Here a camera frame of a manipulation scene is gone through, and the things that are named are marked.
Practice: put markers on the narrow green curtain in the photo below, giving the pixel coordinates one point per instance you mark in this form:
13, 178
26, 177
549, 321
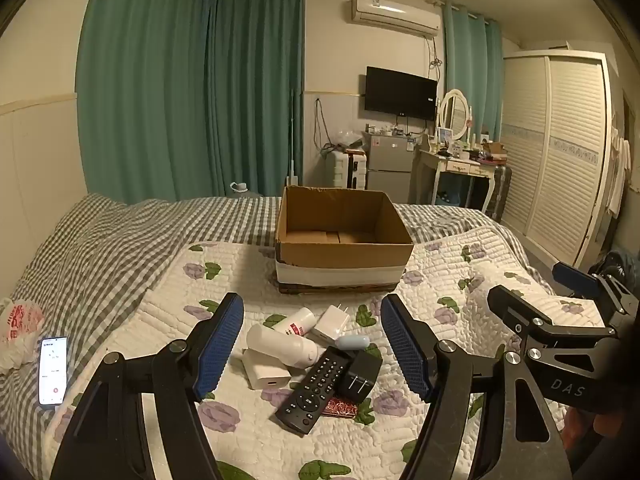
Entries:
255, 90

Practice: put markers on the black wall television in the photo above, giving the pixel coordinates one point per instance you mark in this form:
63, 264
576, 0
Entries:
400, 92

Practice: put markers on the person's right hand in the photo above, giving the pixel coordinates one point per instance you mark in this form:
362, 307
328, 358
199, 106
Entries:
615, 425

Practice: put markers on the wide green curtain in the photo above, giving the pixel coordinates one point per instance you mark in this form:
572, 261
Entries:
140, 85

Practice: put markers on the white pole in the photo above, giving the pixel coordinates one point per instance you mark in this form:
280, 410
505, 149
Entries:
292, 160

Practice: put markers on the black remote control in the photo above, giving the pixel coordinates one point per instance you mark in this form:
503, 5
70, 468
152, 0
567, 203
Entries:
310, 390

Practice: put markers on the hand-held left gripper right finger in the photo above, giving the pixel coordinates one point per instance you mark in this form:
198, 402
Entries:
405, 350

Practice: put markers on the white air conditioner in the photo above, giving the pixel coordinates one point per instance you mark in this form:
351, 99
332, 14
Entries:
395, 12

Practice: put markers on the large white charger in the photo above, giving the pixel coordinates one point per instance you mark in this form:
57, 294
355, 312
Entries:
262, 372

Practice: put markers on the white bottle with red label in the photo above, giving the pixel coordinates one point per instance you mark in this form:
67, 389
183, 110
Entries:
295, 321

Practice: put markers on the small white plug charger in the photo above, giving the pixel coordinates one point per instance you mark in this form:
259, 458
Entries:
330, 327

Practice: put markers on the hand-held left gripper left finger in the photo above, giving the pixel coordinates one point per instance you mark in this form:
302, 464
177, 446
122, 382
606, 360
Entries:
220, 350

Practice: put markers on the smartphone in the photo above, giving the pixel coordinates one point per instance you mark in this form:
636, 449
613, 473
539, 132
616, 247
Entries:
52, 370

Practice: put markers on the white louvered wardrobe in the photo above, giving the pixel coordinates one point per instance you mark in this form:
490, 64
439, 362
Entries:
560, 160

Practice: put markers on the large white bottle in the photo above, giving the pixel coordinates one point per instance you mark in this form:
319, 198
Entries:
280, 345

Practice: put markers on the white suitcase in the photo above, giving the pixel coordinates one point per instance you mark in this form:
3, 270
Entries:
345, 170

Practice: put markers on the light blue oval case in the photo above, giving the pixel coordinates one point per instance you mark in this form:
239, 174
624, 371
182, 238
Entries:
352, 341

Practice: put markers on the white oval mirror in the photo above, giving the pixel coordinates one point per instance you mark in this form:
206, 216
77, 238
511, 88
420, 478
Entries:
454, 110

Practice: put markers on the light green curtain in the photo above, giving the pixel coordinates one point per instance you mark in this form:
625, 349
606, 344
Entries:
472, 60

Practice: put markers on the white floral quilt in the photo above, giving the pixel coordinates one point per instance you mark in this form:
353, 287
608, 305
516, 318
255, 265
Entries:
225, 280

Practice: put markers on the white plastic bag red print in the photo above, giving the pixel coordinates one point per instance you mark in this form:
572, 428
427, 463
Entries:
20, 325

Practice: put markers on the white dressing table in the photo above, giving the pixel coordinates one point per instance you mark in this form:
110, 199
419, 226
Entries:
460, 166

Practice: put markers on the dark suitcase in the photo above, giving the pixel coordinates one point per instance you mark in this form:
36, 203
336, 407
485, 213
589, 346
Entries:
501, 190

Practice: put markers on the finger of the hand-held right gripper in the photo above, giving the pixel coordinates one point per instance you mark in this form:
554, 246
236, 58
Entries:
520, 312
575, 277

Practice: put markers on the cardboard box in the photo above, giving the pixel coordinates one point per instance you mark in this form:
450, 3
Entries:
345, 270

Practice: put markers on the clear water jug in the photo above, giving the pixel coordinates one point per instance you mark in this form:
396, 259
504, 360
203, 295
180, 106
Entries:
241, 188

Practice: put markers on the hanging white towels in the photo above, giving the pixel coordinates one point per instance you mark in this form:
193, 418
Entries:
619, 170

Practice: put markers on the black plug charger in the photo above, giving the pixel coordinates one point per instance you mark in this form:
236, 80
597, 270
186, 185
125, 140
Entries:
360, 375

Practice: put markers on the silver small fridge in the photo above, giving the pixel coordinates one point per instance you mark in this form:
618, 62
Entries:
390, 160

